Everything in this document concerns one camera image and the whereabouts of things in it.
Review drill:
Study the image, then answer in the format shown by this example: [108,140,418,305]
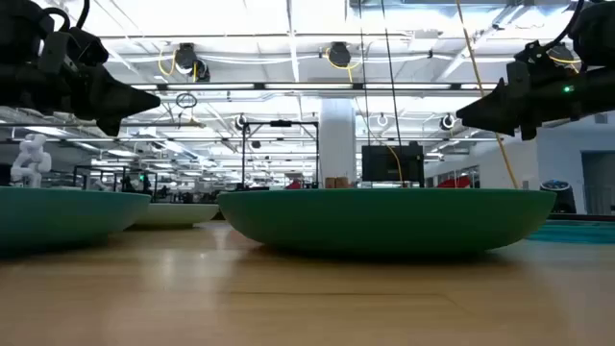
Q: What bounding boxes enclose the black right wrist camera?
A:
[506,40,558,95]

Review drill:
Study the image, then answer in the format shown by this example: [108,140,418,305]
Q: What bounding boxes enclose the pale mint plastic plate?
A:
[130,202,221,229]

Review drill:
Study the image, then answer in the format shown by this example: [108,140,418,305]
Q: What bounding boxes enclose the teal plastic plate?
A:
[0,185,153,252]

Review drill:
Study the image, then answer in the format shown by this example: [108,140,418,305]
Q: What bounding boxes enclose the black hanging cable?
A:
[381,0,404,146]
[357,0,370,145]

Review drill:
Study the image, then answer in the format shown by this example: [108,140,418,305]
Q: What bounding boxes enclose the grey door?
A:
[580,151,615,215]

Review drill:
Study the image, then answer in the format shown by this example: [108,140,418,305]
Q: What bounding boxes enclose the black cylindrical post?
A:
[539,179,578,215]

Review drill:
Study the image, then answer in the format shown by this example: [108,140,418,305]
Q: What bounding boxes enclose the blue transparent plastic plate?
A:
[526,219,615,245]

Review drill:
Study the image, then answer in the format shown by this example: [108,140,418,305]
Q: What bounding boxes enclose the large dark green plastic plate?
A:
[217,187,558,255]

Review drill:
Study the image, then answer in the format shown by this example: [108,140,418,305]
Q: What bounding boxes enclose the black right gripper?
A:
[455,66,615,142]

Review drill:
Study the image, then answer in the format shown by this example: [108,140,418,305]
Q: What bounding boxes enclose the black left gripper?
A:
[0,61,162,138]

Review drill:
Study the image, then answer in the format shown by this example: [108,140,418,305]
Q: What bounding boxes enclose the white building column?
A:
[318,98,357,187]

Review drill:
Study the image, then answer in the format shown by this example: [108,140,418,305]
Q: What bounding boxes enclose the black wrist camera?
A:
[506,40,558,95]
[37,26,110,73]

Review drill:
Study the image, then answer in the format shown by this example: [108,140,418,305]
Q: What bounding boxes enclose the black tall open frame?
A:
[241,119,321,190]

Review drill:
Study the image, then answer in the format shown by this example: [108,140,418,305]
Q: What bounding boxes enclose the black monitor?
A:
[360,142,426,185]

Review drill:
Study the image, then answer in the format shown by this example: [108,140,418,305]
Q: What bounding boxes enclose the white humanoid robot figure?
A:
[10,133,53,188]

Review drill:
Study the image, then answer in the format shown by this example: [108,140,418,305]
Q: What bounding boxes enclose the yellow hanging cable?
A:
[454,0,520,189]

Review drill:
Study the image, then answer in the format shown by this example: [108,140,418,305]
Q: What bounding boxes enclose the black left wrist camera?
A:
[37,26,110,73]

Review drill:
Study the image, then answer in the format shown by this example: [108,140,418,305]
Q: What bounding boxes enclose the black workstation frame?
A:
[73,164,159,202]

